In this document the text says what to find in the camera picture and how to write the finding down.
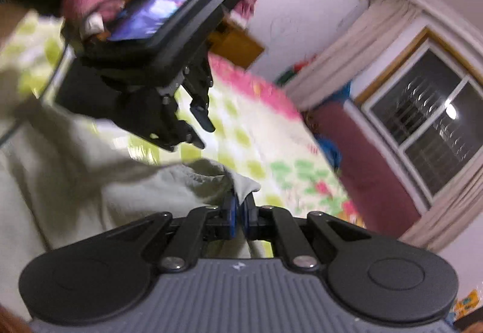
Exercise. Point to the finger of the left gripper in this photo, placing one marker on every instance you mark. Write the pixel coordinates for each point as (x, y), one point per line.
(197, 82)
(152, 117)

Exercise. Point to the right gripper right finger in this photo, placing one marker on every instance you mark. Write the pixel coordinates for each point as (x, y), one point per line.
(373, 276)

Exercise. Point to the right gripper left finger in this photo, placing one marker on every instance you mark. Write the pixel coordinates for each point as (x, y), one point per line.
(105, 275)

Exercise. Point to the grey-green pants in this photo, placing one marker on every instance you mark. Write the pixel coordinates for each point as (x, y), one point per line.
(60, 184)

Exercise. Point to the wooden side desk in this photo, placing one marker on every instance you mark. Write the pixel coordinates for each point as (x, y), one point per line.
(164, 34)

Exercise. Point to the pink floral blanket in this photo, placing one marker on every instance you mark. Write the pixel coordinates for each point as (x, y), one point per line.
(253, 86)

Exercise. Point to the maroon window bench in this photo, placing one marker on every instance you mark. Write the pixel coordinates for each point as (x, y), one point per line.
(376, 193)

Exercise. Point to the beige right curtain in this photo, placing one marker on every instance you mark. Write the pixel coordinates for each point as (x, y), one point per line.
(452, 212)

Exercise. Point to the beige curtain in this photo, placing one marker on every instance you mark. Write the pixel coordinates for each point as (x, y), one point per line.
(369, 36)
(452, 212)

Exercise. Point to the blue cloth on bench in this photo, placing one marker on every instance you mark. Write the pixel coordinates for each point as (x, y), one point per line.
(330, 151)

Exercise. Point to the window with metal grille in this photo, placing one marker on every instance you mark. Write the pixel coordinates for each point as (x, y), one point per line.
(427, 107)

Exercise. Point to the beige left curtain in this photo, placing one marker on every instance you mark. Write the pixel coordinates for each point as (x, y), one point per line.
(369, 36)

